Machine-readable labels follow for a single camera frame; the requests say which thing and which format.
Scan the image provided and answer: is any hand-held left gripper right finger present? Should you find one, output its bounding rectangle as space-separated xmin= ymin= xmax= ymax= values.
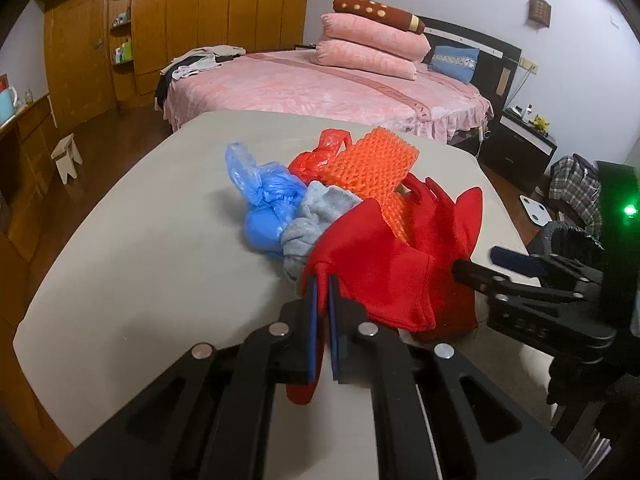
xmin=327 ymin=275 xmax=586 ymax=480

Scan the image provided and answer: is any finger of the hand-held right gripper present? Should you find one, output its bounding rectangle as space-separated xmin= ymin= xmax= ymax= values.
xmin=491 ymin=246 xmax=605 ymax=302
xmin=452 ymin=259 xmax=543 ymax=298

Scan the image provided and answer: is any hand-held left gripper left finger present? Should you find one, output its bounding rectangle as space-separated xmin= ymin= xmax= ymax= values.
xmin=59 ymin=272 xmax=331 ymax=480

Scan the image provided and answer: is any black trash bin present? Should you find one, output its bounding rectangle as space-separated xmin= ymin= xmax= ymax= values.
xmin=529 ymin=220 xmax=608 ymax=263

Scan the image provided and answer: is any red cloth bag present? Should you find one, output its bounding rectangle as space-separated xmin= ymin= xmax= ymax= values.
xmin=286 ymin=172 xmax=485 ymax=406

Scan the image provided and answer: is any orange foam net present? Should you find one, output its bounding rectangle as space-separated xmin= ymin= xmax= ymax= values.
xmin=317 ymin=126 xmax=420 ymax=241

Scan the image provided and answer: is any white bathroom scale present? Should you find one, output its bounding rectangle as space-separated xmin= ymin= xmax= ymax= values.
xmin=519 ymin=195 xmax=553 ymax=227

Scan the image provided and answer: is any plaid bag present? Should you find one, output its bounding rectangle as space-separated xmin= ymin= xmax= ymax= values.
xmin=548 ymin=155 xmax=603 ymax=236

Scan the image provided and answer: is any dark nightstand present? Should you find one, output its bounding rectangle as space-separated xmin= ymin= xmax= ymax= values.
xmin=480 ymin=107 xmax=558 ymax=193

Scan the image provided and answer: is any grey sock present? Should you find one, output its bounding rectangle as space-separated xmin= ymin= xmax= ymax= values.
xmin=280 ymin=181 xmax=363 ymax=296

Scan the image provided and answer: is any blue plastic bag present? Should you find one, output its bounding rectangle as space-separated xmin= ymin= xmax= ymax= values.
xmin=225 ymin=142 xmax=310 ymax=261

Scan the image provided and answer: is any red plastic bag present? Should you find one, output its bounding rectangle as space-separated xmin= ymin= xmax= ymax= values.
xmin=288 ymin=128 xmax=353 ymax=186

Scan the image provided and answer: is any dark headboard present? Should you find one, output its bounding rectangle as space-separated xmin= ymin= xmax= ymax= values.
xmin=420 ymin=16 xmax=523 ymax=111

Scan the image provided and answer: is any blue cushion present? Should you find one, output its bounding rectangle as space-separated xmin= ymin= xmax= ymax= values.
xmin=430 ymin=46 xmax=481 ymax=85

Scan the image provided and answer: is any pink bed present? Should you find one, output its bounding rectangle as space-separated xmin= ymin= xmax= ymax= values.
xmin=162 ymin=50 xmax=496 ymax=143

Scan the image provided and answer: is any black garment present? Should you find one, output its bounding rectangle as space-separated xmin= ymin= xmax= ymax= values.
xmin=155 ymin=71 xmax=175 ymax=111

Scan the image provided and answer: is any brown dotted bolster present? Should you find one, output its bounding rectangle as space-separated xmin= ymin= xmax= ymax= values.
xmin=334 ymin=0 xmax=427 ymax=36

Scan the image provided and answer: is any pile of light clothes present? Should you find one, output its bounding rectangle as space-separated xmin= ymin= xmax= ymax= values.
xmin=170 ymin=45 xmax=247 ymax=82

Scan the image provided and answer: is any small wooden stool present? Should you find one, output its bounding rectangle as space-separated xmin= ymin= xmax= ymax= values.
xmin=51 ymin=133 xmax=84 ymax=185

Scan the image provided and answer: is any wooden desk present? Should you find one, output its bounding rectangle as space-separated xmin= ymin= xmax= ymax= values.
xmin=0 ymin=92 xmax=63 ymax=361

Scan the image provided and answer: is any wooden wardrobe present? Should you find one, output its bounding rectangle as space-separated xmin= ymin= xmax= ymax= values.
xmin=37 ymin=0 xmax=313 ymax=131

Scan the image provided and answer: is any light blue kettle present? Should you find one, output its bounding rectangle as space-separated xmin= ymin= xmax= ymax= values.
xmin=0 ymin=85 xmax=20 ymax=128

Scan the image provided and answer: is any large wooden wall lamp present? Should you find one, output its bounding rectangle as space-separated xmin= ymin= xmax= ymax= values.
xmin=529 ymin=0 xmax=552 ymax=28

